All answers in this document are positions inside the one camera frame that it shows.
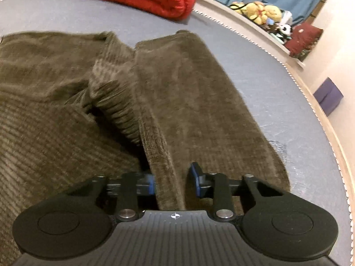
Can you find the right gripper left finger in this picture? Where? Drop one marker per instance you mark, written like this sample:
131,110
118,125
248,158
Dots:
81,218

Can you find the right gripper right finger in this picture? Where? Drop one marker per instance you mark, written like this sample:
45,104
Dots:
274,222

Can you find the olive green corduroy pants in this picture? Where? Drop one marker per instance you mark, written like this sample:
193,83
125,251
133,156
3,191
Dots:
74,106

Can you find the grey quilted mattress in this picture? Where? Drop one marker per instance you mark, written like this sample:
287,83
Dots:
277,100

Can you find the purple box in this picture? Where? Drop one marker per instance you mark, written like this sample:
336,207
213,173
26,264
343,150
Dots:
328,96

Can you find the dark red cushion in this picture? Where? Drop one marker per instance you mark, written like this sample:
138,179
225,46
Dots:
303,37

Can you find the panda plush toy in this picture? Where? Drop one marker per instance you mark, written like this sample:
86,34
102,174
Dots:
285,29

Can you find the yellow plush toy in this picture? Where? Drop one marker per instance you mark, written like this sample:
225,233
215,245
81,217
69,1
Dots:
257,11

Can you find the white window sill ledge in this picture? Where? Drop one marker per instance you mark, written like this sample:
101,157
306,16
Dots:
233,21

